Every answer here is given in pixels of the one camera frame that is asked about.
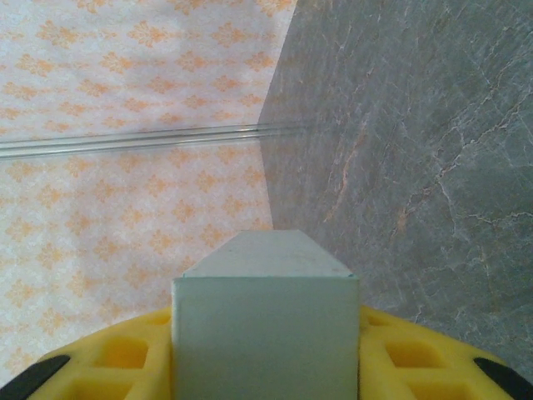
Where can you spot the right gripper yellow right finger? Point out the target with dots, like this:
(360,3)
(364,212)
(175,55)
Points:
(416,366)

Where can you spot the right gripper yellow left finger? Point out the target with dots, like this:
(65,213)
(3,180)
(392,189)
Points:
(104,366)

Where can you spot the pale green paper box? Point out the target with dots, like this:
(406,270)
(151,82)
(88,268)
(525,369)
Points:
(266,333)

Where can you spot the aluminium frame post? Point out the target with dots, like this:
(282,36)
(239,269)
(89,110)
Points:
(125,139)

